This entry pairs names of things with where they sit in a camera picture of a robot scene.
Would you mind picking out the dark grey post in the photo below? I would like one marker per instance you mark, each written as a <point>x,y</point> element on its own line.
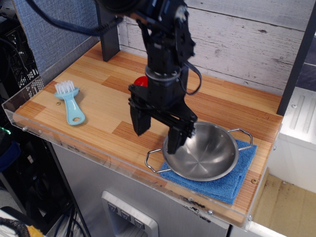
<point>109,40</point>
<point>298,63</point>

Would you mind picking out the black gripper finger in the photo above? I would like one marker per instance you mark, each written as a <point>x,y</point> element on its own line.
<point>141,120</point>
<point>177,137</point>

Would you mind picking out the clear acrylic table guard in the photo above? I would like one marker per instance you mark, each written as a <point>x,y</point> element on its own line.
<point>103,98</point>

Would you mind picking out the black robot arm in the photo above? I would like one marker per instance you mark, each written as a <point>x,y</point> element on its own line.
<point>168,43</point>

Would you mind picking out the dark grey left post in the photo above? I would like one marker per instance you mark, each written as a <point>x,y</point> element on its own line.
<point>109,40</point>

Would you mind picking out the blue folded cloth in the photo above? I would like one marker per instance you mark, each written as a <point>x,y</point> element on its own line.
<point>224,189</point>

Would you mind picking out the dark grey right post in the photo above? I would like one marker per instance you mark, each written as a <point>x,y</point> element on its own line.
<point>298,63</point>

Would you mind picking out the light blue dish brush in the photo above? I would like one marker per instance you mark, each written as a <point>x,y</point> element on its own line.
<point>67,91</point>

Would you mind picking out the stainless steel cabinet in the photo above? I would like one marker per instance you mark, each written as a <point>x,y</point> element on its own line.
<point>115,196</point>

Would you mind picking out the red ball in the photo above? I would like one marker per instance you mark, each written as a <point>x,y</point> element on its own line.
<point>141,81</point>

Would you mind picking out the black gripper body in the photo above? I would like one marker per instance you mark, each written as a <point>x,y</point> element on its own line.
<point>163,100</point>

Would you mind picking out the black plastic crate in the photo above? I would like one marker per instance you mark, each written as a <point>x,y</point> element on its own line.
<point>20,59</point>

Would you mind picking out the white appliance on right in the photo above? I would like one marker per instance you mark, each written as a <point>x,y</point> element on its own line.
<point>293,156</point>

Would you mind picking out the stainless steel wok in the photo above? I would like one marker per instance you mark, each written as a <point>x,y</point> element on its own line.
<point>209,155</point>

